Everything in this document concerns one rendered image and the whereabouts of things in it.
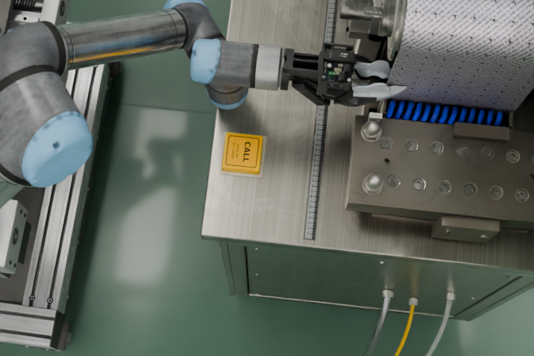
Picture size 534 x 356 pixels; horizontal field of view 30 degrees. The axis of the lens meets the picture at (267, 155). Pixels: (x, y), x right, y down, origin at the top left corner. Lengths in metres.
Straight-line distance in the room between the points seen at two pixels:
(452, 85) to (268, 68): 0.31
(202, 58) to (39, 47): 0.28
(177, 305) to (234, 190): 0.92
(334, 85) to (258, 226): 0.32
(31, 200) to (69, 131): 1.14
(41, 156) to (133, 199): 1.32
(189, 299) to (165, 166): 0.38
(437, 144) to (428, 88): 0.11
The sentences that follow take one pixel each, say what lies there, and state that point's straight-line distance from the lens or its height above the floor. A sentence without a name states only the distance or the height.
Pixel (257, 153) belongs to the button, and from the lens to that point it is 1.84.
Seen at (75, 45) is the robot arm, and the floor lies 1.21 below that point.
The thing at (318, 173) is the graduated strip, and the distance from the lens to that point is 1.86.
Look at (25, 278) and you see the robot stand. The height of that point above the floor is 0.21.
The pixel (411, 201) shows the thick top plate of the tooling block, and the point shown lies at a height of 1.03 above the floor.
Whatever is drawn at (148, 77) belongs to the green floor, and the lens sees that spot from 2.89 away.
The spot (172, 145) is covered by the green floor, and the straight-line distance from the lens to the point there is 2.82.
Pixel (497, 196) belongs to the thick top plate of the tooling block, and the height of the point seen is 1.03.
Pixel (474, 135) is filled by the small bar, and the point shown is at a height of 1.05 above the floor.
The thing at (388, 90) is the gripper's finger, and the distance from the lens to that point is 1.69.
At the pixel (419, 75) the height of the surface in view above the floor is 1.16.
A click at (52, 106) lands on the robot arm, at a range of 1.50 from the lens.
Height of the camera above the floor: 2.70
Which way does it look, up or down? 74 degrees down
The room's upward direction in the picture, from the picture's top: 2 degrees clockwise
